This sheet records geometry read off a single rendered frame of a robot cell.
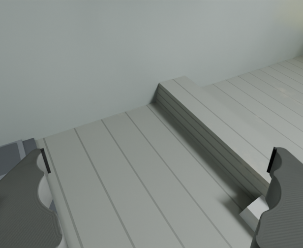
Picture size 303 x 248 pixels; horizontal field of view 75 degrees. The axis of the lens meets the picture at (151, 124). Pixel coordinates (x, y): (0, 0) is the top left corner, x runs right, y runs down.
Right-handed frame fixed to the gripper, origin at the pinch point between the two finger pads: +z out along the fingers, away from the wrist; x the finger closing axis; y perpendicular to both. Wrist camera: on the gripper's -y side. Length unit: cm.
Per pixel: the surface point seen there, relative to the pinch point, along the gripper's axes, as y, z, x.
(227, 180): 91, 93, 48
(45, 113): 46, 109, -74
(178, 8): -15, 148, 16
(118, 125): 68, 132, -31
